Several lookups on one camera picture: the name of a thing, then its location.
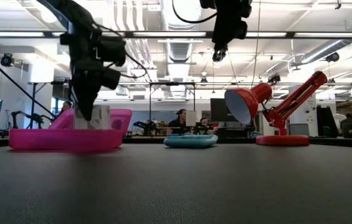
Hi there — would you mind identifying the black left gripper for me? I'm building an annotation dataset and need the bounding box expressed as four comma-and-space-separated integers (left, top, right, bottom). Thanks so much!
59, 30, 122, 122

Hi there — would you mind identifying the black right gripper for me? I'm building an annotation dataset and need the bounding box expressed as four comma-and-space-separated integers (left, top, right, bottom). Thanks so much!
199, 0, 253, 52

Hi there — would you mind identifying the white patterned card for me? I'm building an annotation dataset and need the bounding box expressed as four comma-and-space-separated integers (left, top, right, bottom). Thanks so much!
74, 104, 112, 131

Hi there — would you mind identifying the pink translucent pencil case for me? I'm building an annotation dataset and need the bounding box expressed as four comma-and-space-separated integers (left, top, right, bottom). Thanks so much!
8, 108, 133, 153

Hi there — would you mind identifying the black ceiling spotlight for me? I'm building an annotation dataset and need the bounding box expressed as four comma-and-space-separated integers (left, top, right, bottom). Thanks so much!
0, 52, 14, 68
325, 51, 341, 63
212, 49, 228, 63

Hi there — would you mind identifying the red desk lamp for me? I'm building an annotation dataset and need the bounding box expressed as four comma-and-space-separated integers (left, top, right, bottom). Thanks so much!
224, 70, 328, 147

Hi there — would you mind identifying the black background monitor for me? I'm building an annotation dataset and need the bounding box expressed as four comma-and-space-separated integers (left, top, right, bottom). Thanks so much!
210, 98, 238, 123

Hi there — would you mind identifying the light blue calculator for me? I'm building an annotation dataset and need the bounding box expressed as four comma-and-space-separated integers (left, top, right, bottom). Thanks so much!
163, 134, 219, 149

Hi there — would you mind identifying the grey box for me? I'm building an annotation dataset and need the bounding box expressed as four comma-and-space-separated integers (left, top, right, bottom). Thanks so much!
287, 123, 310, 138

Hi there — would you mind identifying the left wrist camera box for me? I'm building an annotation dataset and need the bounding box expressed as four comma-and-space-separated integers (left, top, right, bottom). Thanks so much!
96, 35, 127, 67

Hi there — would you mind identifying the silver ceiling air duct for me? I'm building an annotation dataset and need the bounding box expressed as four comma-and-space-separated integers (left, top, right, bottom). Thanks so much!
159, 0, 204, 63

